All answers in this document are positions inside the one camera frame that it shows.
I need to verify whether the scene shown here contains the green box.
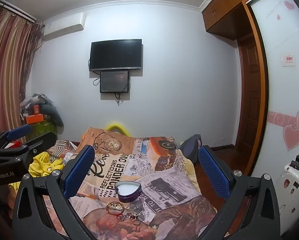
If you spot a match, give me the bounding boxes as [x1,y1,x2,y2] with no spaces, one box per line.
[27,122,58,137]

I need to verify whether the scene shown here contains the black wall television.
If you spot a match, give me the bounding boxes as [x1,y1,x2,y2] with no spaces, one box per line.
[89,39,142,72]

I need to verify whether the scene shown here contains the dark blue bag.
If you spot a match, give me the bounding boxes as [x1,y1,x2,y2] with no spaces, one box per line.
[179,134,202,164]

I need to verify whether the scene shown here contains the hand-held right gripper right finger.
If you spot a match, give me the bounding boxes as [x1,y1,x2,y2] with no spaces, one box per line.
[198,145,282,240]

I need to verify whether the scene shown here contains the orange box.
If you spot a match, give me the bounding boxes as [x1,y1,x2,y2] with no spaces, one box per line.
[26,114,45,124]

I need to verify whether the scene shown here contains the yellow cloth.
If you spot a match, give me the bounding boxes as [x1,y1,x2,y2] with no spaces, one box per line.
[9,152,65,188]

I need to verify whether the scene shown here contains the white suitcase with stickers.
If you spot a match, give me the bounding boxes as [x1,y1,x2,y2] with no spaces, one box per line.
[274,164,299,233]

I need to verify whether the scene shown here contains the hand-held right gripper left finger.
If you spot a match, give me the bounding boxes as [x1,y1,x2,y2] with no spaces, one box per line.
[11,145,96,240]

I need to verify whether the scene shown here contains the newspaper-print blanket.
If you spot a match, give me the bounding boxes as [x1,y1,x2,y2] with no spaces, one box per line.
[43,127,225,240]

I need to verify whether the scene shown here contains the small black wall monitor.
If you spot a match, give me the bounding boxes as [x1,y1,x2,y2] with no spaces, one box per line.
[100,71,129,93]

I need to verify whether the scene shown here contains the curtain rail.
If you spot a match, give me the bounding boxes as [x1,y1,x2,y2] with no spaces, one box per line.
[0,1,38,22]

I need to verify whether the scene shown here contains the red and white label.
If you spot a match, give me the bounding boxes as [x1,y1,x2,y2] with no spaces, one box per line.
[281,54,295,67]

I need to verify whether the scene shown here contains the purple heart-shaped tin box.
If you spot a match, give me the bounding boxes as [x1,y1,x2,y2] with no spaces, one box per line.
[114,180,142,203]

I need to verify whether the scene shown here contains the brown wooden door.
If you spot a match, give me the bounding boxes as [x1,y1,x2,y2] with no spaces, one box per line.
[236,34,265,162]

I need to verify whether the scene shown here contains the white air conditioner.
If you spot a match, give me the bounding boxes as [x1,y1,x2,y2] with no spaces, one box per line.
[43,12,86,41]

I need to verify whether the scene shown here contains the striped bed sheet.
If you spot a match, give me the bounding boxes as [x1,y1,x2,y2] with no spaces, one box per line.
[46,139,78,156]

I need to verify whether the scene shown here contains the wooden overhead cabinet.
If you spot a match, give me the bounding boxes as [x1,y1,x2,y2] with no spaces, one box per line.
[202,0,277,40]

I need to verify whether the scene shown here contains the striped brown curtain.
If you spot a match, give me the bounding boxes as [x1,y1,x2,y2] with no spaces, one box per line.
[0,4,43,140]

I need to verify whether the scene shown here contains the red string bracelet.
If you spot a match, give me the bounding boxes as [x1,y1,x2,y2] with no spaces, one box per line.
[106,206,125,216]

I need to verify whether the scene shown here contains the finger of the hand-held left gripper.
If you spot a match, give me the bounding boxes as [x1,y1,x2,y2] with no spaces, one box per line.
[0,131,58,167]
[0,124,32,153]

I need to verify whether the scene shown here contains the jewellery pieces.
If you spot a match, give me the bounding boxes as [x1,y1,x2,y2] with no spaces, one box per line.
[107,201,126,209]

